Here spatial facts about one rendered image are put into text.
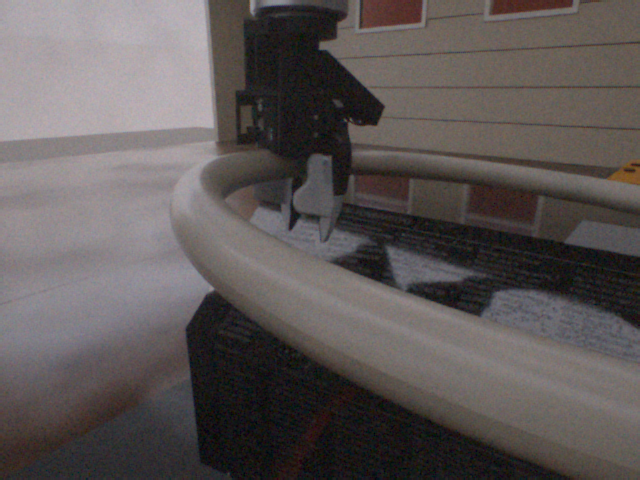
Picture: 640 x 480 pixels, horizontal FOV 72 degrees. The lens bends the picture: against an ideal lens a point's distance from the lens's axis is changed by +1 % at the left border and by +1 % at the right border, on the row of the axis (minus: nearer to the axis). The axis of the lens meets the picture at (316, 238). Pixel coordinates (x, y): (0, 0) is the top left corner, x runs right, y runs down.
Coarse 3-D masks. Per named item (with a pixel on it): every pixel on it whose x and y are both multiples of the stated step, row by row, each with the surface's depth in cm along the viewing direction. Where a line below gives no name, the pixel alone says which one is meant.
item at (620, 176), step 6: (630, 162) 137; (636, 162) 138; (624, 168) 129; (630, 168) 122; (636, 168) 128; (618, 174) 119; (624, 174) 119; (630, 174) 119; (636, 174) 119; (612, 180) 112; (618, 180) 112; (624, 180) 112; (630, 180) 112; (636, 180) 111
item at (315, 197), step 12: (312, 156) 42; (324, 156) 43; (312, 168) 42; (324, 168) 43; (312, 180) 42; (324, 180) 43; (300, 192) 41; (312, 192) 42; (324, 192) 43; (300, 204) 42; (312, 204) 43; (324, 204) 44; (336, 204) 44; (324, 216) 44; (336, 216) 45; (324, 228) 45; (324, 240) 46
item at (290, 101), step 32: (256, 32) 38; (288, 32) 38; (320, 32) 38; (256, 64) 39; (288, 64) 39; (256, 96) 43; (288, 96) 38; (320, 96) 40; (256, 128) 42; (288, 128) 40; (320, 128) 42
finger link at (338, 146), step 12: (336, 120) 43; (336, 132) 42; (336, 144) 42; (348, 144) 42; (336, 156) 42; (348, 156) 42; (336, 168) 43; (348, 168) 43; (336, 180) 43; (336, 192) 43
